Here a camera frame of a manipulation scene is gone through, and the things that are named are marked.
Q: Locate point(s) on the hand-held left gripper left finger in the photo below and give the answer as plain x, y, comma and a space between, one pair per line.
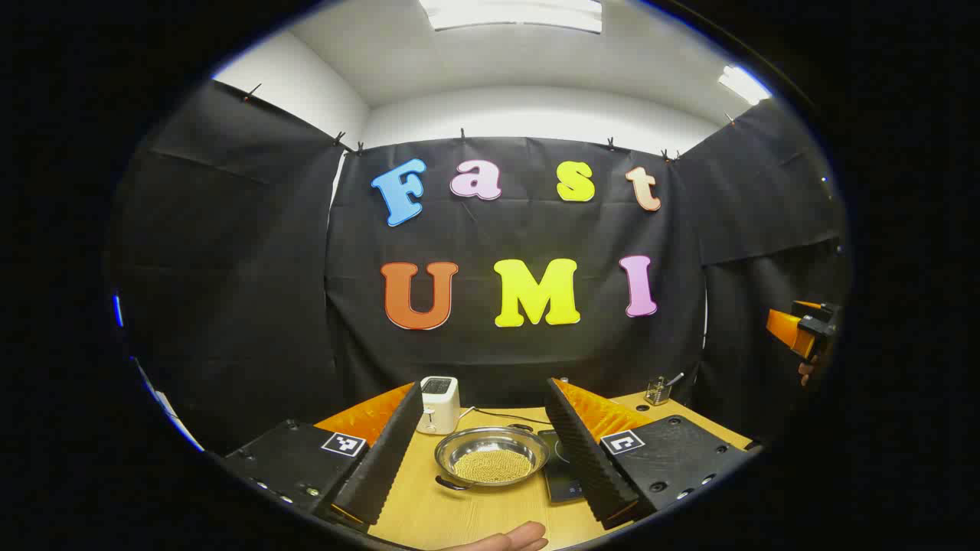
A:
387, 459

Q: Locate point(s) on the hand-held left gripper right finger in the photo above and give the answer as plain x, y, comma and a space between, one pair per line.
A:
586, 459

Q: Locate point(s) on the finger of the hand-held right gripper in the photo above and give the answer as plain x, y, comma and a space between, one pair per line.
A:
785, 327

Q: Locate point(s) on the black induction cooktop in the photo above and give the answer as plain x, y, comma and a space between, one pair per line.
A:
563, 482

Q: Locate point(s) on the pile of yellow soybeans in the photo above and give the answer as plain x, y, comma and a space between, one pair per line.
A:
491, 465

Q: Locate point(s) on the stainless steel pot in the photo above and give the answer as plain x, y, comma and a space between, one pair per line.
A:
490, 442

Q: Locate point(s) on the white toaster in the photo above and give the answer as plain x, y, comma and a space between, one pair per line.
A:
438, 409

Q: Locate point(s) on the small ceiling light panel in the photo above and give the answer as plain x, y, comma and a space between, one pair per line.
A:
744, 84

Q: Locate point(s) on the large ceiling light panel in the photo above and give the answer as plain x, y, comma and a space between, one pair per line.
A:
513, 14

